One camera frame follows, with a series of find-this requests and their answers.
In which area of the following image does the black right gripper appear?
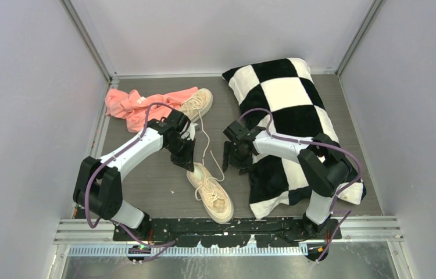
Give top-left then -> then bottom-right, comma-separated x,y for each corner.
222,141 -> 253,175

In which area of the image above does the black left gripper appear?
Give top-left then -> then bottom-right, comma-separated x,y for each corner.
166,137 -> 196,172

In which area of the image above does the beige sneaker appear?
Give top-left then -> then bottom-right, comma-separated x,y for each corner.
186,151 -> 234,224
177,88 -> 214,164

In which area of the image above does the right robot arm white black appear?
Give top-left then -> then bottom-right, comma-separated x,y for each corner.
222,121 -> 353,239

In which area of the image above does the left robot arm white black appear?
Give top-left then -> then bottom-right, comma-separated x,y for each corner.
73,110 -> 196,241

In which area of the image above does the pink cloth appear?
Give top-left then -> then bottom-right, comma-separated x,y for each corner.
105,87 -> 198,133

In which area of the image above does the black white checkered pillow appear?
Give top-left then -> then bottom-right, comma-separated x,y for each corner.
221,58 -> 367,221

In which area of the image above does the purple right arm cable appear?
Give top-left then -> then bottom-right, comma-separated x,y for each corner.
237,108 -> 363,263

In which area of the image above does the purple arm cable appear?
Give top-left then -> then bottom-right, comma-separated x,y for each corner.
84,102 -> 178,264
237,108 -> 363,263

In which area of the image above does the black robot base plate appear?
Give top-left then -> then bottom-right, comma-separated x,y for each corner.
113,217 -> 341,248

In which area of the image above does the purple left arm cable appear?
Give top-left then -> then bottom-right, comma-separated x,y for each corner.
84,102 -> 178,264

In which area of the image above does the aluminium front rail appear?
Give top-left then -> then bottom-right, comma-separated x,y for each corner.
54,216 -> 403,257

